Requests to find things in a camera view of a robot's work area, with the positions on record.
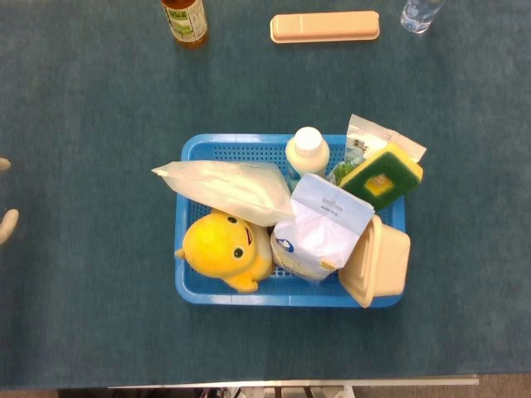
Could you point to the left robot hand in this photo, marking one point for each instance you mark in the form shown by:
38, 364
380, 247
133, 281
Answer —
8, 224

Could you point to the white translucent zip bag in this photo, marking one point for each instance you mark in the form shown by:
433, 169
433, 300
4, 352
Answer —
224, 186

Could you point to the white and blue pouch bag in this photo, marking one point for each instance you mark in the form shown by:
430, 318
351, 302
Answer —
315, 240

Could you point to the beige lunch box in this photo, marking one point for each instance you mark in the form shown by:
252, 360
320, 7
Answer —
381, 265

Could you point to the green yellow sponge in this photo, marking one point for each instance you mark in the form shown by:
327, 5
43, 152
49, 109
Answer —
398, 163

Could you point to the teal table cloth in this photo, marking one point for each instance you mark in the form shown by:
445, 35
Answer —
83, 103

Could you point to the yellow plush toy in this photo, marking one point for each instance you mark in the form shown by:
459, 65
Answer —
215, 248

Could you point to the blue perforated plastic basket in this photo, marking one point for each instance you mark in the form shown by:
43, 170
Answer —
232, 298

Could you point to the amber tea bottle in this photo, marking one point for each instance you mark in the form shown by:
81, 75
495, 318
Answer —
186, 20

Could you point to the white milk bottle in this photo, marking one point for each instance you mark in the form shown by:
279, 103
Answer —
307, 153

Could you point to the silver table edge bar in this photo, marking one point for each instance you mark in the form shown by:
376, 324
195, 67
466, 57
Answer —
290, 381

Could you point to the silver green snack packet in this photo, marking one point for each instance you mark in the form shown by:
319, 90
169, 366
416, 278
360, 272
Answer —
367, 132

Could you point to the pink long plastic case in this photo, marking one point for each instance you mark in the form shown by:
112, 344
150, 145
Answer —
323, 27

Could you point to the clear water bottle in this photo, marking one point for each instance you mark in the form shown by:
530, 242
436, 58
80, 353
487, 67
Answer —
419, 16

